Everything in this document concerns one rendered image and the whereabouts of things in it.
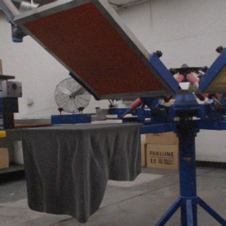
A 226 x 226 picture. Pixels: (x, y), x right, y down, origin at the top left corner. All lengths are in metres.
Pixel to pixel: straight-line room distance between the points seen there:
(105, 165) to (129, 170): 0.19
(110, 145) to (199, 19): 5.01
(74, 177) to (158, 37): 5.47
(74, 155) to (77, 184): 0.13
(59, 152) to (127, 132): 0.38
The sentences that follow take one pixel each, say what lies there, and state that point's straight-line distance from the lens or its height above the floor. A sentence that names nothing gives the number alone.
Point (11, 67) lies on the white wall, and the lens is 6.36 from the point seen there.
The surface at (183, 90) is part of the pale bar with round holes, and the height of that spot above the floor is 1.12.
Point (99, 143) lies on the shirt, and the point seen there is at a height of 0.88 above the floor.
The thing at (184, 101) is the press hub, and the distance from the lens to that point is 2.76.
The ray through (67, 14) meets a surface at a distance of 1.84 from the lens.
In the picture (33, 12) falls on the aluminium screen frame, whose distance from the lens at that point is 1.97.
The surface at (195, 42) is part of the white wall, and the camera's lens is 6.56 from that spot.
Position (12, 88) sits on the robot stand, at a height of 1.17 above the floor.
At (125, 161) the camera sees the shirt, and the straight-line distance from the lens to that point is 1.88.
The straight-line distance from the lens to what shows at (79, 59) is 2.14.
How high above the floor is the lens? 1.03
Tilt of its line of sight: 3 degrees down
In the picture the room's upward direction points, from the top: 2 degrees counter-clockwise
